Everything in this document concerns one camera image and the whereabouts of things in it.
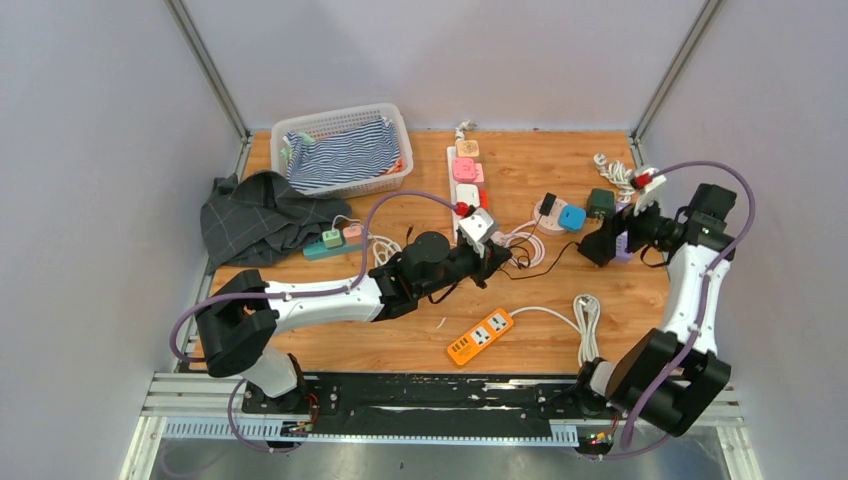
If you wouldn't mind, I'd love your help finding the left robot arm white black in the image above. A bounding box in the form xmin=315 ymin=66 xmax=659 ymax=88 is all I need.
xmin=196 ymin=231 xmax=512 ymax=413

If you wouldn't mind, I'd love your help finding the white coiled power cable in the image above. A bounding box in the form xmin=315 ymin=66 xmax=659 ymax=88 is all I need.
xmin=367 ymin=231 xmax=404 ymax=268

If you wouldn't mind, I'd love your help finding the orange strip white cable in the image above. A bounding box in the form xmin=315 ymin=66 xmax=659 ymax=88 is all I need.
xmin=508 ymin=294 xmax=603 ymax=367

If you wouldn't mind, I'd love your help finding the beige round-pattern plug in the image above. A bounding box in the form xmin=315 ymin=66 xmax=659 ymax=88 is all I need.
xmin=455 ymin=140 xmax=480 ymax=158

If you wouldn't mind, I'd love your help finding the small black charger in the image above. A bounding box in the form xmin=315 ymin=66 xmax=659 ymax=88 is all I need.
xmin=538 ymin=192 xmax=557 ymax=217

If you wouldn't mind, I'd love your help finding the orange power strip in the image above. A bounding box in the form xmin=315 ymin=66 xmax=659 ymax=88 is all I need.
xmin=446 ymin=308 xmax=514 ymax=366

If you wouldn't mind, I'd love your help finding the blue plug adapter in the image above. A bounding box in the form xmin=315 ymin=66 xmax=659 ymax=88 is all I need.
xmin=557 ymin=204 xmax=587 ymax=232

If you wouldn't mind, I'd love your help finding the blue white striped cloth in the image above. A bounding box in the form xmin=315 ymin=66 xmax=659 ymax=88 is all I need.
xmin=281 ymin=117 xmax=401 ymax=192

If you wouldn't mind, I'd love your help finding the purple power strip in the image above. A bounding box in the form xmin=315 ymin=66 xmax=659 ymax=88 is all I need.
xmin=613 ymin=201 xmax=633 ymax=264

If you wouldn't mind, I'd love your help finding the thin black cable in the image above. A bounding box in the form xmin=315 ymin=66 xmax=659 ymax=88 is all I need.
xmin=500 ymin=211 xmax=581 ymax=281

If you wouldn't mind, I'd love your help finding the salmon plug adapter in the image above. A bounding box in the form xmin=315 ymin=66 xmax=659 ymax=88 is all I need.
xmin=341 ymin=224 xmax=363 ymax=244

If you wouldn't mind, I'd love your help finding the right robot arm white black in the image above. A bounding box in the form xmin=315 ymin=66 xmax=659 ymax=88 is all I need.
xmin=570 ymin=184 xmax=737 ymax=437

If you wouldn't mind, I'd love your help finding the pink plug adapter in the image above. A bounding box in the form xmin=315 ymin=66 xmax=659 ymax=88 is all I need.
xmin=451 ymin=157 xmax=484 ymax=185

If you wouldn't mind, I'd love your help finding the white plug adapter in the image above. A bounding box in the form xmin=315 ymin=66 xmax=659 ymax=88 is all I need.
xmin=454 ymin=183 xmax=481 ymax=207

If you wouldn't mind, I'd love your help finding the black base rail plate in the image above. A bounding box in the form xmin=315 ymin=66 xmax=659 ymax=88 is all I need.
xmin=236 ymin=372 xmax=617 ymax=439

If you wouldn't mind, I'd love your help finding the black power adapter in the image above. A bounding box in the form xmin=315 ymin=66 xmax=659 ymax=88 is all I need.
xmin=577 ymin=228 xmax=617 ymax=267

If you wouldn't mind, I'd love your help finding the teal power strip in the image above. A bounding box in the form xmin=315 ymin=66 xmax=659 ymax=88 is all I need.
xmin=302 ymin=237 xmax=362 ymax=261

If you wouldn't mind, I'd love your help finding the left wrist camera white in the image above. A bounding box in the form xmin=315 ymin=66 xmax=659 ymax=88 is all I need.
xmin=458 ymin=208 xmax=499 ymax=259

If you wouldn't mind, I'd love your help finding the dark grey plaid cloth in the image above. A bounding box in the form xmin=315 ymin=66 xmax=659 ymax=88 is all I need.
xmin=200 ymin=171 xmax=352 ymax=273

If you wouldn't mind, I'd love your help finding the purple strip white cable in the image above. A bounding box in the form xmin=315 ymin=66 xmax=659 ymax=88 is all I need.
xmin=592 ymin=152 xmax=637 ymax=203

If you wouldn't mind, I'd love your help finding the dark green plug adapter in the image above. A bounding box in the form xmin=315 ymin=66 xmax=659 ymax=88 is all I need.
xmin=586 ymin=188 xmax=616 ymax=220

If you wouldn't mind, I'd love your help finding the red plug adapter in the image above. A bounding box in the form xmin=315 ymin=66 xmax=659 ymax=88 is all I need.
xmin=478 ymin=189 xmax=489 ymax=209

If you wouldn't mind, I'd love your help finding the long white power strip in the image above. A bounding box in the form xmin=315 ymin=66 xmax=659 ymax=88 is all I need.
xmin=446 ymin=146 xmax=486 ymax=203

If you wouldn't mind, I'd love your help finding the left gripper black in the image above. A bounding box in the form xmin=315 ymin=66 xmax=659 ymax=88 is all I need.
xmin=416 ymin=240 xmax=512 ymax=299

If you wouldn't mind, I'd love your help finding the white plastic basket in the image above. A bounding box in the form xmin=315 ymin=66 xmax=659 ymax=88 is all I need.
xmin=270 ymin=103 xmax=414 ymax=198

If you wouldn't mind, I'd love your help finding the pink white coiled cable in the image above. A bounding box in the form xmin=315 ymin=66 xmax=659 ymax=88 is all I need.
xmin=490 ymin=221 xmax=547 ymax=270

